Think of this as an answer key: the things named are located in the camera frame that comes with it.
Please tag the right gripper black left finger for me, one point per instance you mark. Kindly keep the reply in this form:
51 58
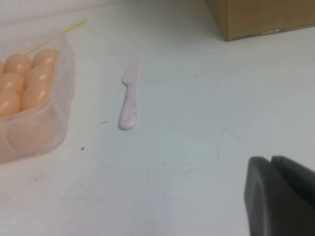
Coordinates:
270 204

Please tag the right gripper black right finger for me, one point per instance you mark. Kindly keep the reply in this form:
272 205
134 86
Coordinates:
297 169

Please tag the brown cardboard box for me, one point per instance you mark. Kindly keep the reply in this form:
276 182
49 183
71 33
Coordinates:
258 19

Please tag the clear plastic egg box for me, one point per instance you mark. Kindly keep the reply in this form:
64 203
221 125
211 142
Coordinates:
61 98

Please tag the orange plastic egg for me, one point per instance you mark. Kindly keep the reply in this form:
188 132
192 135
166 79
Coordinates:
18 64
45 57
8 103
34 97
11 82
39 77

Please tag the pink plastic knife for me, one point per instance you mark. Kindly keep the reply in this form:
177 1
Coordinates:
128 115

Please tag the yellow plastic knife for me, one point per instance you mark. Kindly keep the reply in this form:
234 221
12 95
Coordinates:
75 24

